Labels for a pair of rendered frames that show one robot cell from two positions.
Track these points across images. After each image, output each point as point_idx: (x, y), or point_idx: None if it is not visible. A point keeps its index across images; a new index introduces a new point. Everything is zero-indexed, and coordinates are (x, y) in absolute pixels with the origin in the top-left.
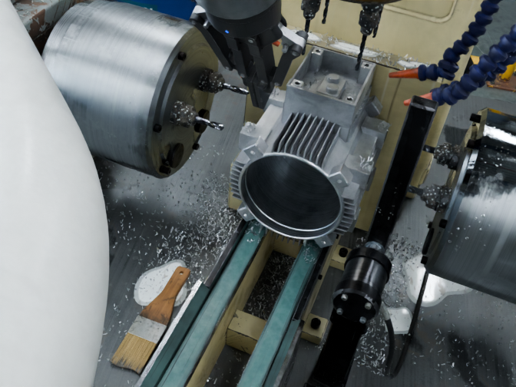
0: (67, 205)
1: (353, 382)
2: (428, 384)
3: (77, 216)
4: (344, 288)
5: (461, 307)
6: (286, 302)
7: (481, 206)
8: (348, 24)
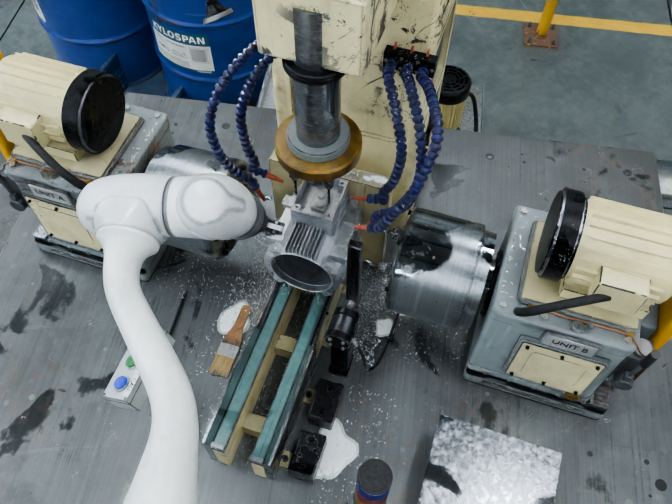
0: (184, 405)
1: (353, 371)
2: (399, 367)
3: (187, 407)
4: (329, 334)
5: None
6: (305, 333)
7: (404, 282)
8: None
